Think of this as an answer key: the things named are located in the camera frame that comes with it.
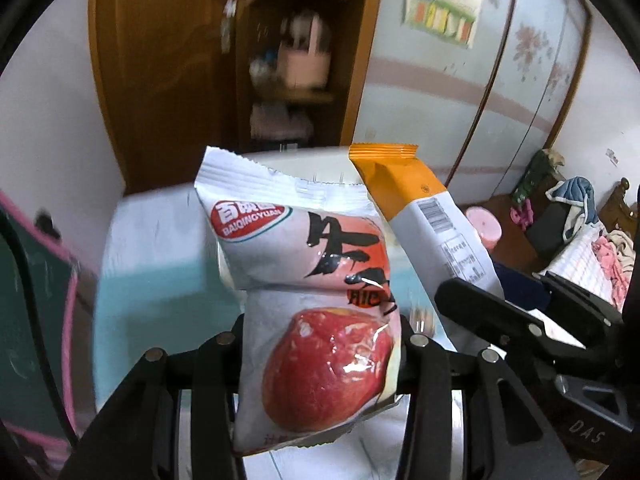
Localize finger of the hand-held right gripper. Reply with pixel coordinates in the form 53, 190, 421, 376
494, 262, 625, 350
434, 277, 547, 357

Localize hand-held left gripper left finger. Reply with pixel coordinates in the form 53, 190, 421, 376
60, 316, 247, 480

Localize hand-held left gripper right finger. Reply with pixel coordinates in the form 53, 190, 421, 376
395, 317, 581, 480

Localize white red apple-print packet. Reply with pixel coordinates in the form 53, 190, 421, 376
194, 146, 403, 456

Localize orange and white packet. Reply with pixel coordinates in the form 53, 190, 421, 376
348, 143, 506, 356

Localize white plastic bin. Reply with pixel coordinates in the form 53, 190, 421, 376
240, 146, 371, 196

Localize pink plastic stool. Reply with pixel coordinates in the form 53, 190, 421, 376
465, 206, 502, 250

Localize pink toy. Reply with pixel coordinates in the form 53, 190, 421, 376
510, 200, 536, 228

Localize pink clothes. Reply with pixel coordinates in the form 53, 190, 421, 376
592, 232, 636, 306

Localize blue white towel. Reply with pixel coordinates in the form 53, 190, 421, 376
545, 176, 601, 241

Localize dark green bag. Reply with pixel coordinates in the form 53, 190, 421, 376
510, 149, 566, 206

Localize floral sliding wardrobe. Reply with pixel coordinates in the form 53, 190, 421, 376
345, 0, 593, 196

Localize black clamp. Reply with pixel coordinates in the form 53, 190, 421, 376
35, 212, 63, 238

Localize folded pink cloths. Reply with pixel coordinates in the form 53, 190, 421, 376
250, 102, 313, 141

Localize brown wooden door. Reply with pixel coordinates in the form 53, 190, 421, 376
89, 0, 246, 196

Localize wooden corner shelf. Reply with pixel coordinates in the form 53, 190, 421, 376
235, 0, 388, 153

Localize green chalkboard pink frame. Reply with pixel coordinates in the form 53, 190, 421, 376
0, 190, 83, 441

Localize wall poster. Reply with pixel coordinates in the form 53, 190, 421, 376
402, 0, 483, 50

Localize pink handled basket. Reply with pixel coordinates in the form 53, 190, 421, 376
275, 15, 332, 88

